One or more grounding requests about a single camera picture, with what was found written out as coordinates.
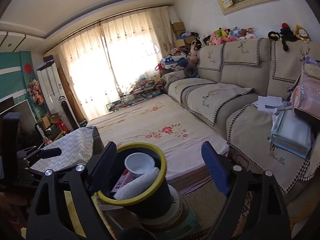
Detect white tower fan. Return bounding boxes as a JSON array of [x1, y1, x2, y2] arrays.
[[59, 96, 79, 130]]

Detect papers on sofa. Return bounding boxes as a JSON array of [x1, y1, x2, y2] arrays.
[[252, 96, 290, 114]]

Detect clear plastic folder case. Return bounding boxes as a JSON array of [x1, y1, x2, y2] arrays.
[[270, 109, 312, 159]]

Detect beige sectional sofa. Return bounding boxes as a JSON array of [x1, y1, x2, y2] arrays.
[[162, 38, 319, 206]]

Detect pink carton box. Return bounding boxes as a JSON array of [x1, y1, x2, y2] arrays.
[[111, 169, 135, 193]]

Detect white tall cabinet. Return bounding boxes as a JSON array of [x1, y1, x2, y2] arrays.
[[36, 62, 66, 116]]

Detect white instant noodle bowl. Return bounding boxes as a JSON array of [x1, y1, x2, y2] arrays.
[[124, 152, 155, 178]]

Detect artificial flower bouquet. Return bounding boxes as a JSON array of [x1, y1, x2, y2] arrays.
[[27, 79, 44, 105]]

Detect floral beige floor mattress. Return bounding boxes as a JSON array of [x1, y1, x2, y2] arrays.
[[88, 95, 229, 183]]

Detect white foam fruit net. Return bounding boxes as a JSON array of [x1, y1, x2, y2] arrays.
[[114, 167, 159, 200]]

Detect pink school backpack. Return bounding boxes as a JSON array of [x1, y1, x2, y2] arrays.
[[290, 56, 320, 120]]

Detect yellow-rimmed black trash bin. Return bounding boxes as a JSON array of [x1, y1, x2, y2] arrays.
[[97, 142, 171, 218]]

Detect black flat screen television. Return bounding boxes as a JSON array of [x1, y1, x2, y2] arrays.
[[1, 100, 42, 151]]

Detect patterned yellow grey tablecloth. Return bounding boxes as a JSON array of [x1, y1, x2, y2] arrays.
[[31, 127, 107, 236]]

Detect pile of plush toys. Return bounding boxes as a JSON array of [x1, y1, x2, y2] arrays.
[[181, 27, 257, 46]]

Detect low rack of books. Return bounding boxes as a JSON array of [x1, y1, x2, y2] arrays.
[[106, 81, 164, 112]]

